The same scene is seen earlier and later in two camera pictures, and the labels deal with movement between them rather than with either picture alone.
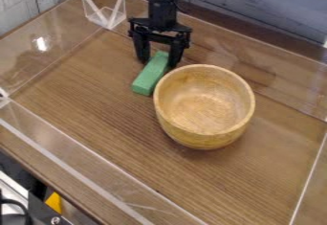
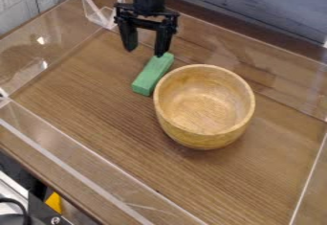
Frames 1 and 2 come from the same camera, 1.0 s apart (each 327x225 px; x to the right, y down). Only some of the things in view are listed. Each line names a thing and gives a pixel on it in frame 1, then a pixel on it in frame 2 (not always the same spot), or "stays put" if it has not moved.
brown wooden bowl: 203,103 stays put
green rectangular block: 151,74 stays put
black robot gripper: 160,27 -> 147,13
